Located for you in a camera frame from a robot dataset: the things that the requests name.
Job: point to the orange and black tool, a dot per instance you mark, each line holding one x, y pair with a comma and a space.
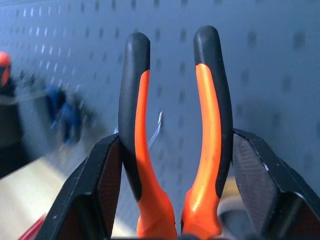
4, 68

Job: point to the silver metal peg hook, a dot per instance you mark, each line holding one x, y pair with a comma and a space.
157, 130

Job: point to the red object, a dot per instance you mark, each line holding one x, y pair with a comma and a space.
33, 230

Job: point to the orange and black pliers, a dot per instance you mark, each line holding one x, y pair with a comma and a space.
207, 150

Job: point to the grey metal pegboard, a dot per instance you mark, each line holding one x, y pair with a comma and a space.
250, 62

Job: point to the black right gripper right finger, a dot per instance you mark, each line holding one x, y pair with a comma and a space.
272, 187

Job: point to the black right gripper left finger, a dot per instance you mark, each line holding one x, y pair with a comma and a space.
82, 197

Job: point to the grey tape roll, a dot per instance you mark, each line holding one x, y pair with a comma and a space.
231, 215

